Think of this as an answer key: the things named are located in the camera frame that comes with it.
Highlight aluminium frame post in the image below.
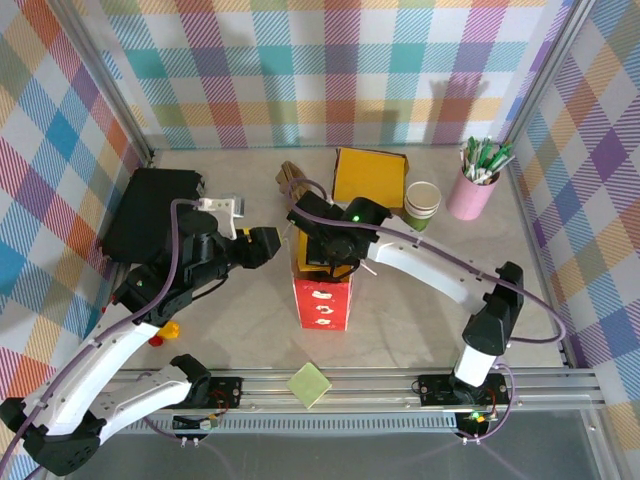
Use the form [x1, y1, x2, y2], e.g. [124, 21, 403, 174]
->
[47, 0, 157, 166]
[501, 0, 592, 151]

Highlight small black controller board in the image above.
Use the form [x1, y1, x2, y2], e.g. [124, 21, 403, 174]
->
[172, 413, 221, 432]
[457, 409, 501, 437]

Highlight green white paper cup stack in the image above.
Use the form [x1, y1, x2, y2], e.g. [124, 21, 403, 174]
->
[403, 180, 443, 234]

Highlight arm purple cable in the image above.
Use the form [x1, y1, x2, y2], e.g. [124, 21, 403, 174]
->
[284, 178, 569, 446]
[0, 198, 206, 480]

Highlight black hard case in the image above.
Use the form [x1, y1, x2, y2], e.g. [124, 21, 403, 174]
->
[97, 167, 206, 266]

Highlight red paper gift bag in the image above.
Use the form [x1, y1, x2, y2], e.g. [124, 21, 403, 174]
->
[280, 222, 377, 332]

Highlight brown cardboard napkin box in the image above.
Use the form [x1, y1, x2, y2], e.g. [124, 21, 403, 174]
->
[330, 146, 409, 220]

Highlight grey slotted cable duct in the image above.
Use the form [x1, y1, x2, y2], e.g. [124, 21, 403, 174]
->
[79, 418, 464, 434]

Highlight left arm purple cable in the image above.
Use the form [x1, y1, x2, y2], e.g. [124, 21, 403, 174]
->
[0, 198, 206, 480]

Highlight yellow paper napkin stack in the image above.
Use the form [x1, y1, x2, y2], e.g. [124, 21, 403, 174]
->
[333, 147, 406, 211]

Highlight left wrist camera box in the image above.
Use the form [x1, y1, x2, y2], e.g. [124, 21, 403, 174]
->
[198, 196, 246, 239]

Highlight aluminium mounting rail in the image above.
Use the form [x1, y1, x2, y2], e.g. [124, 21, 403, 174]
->
[54, 367, 606, 416]

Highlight brown pulp cup carrier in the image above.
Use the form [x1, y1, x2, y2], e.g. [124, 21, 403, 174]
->
[275, 159, 324, 204]

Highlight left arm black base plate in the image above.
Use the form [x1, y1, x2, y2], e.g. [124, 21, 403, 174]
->
[152, 375, 245, 410]

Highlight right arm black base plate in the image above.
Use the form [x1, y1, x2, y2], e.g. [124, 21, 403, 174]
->
[417, 372, 511, 407]

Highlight green sticky note pad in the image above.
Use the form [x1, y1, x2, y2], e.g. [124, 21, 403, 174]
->
[286, 363, 334, 410]

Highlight pink cylindrical holder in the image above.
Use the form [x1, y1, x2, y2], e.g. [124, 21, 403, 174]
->
[446, 164, 501, 221]

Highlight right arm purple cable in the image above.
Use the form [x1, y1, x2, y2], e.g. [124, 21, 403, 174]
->
[284, 178, 569, 446]

